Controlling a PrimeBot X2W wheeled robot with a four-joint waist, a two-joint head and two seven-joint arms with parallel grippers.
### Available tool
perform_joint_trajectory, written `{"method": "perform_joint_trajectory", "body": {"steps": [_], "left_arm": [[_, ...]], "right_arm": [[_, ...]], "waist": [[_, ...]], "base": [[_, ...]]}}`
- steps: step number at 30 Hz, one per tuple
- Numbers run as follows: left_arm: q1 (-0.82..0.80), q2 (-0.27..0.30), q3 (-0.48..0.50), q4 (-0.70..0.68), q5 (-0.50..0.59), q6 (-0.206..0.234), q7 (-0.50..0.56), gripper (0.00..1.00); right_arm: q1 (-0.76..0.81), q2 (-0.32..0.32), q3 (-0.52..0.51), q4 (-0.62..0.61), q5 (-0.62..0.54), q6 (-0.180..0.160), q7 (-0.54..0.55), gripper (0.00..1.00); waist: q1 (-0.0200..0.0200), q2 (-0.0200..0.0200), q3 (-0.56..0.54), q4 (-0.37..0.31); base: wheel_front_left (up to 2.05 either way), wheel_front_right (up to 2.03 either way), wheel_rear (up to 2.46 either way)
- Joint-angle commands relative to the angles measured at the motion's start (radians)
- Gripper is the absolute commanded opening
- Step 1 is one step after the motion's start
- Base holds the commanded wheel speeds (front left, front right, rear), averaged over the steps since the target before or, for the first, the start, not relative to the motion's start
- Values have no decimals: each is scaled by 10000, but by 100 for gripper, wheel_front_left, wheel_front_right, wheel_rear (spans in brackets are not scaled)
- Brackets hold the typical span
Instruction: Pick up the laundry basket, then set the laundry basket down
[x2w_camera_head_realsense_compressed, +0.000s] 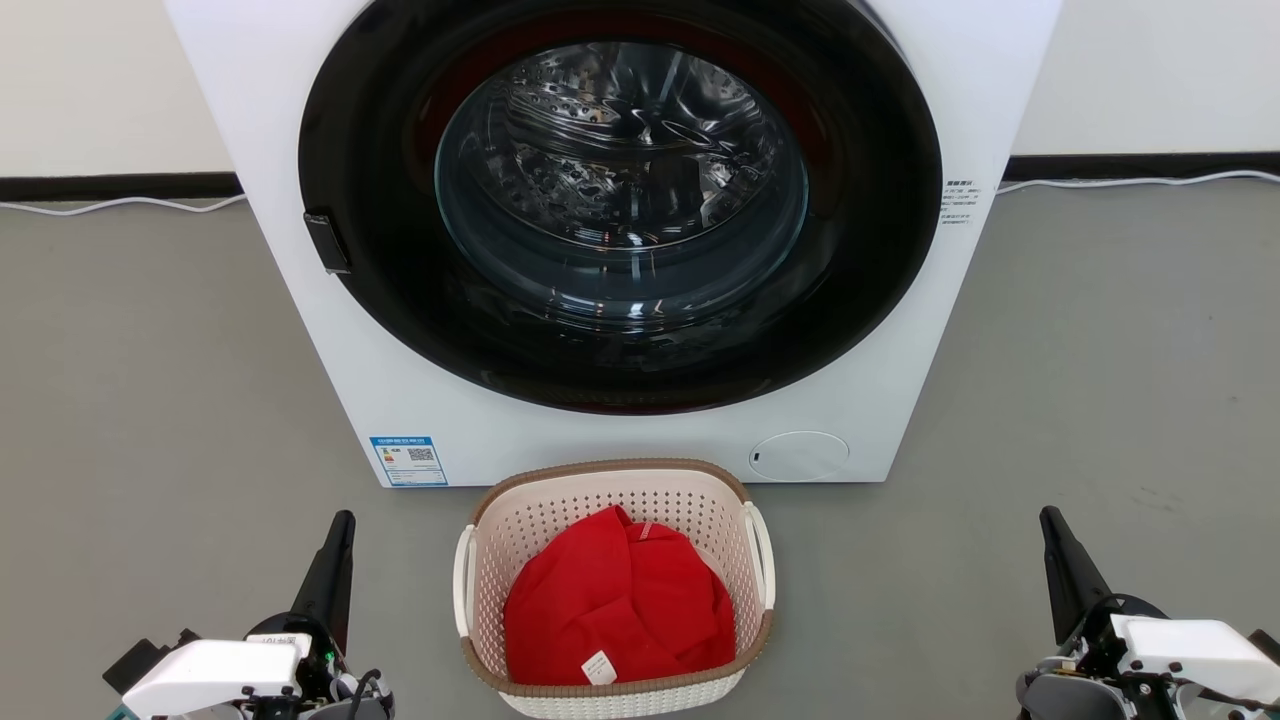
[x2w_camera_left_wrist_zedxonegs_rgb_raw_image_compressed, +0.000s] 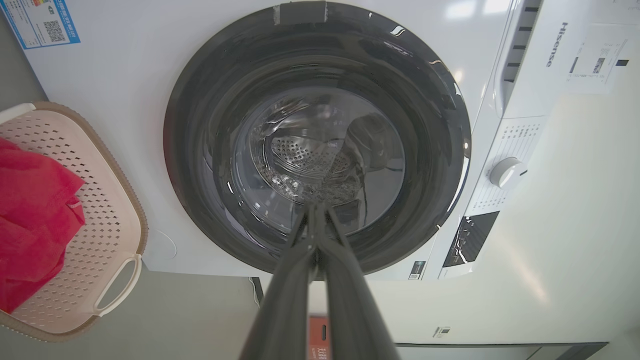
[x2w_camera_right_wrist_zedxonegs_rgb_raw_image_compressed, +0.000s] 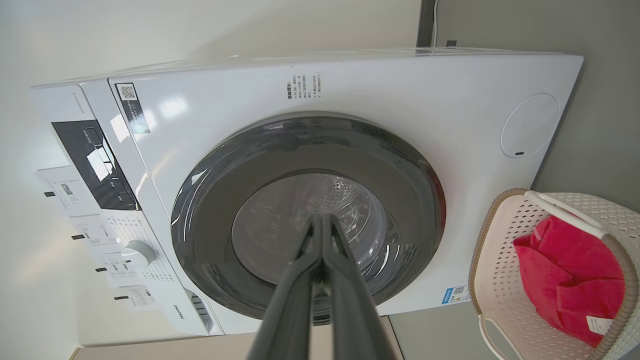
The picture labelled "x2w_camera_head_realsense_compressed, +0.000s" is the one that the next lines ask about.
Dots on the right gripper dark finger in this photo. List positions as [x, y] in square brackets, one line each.
[1070, 580]

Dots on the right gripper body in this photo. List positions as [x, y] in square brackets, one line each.
[1090, 690]

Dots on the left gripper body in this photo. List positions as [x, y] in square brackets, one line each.
[330, 680]

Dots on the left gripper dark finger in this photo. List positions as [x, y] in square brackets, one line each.
[325, 585]

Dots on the white perforated laundry basket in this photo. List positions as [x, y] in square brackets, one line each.
[560, 500]

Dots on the blue energy label sticker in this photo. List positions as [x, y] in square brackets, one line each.
[408, 461]

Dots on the white garment tag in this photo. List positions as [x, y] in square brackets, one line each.
[600, 668]

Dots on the red garment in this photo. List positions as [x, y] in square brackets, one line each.
[620, 600]

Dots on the round white filter cover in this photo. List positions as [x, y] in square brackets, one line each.
[800, 456]

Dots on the white front-load washing machine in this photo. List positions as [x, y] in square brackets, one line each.
[600, 445]

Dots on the small black text sticker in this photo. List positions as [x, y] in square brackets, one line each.
[957, 203]

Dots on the round black washer door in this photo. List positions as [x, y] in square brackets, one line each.
[870, 200]

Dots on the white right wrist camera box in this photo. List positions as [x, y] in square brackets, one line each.
[1190, 650]

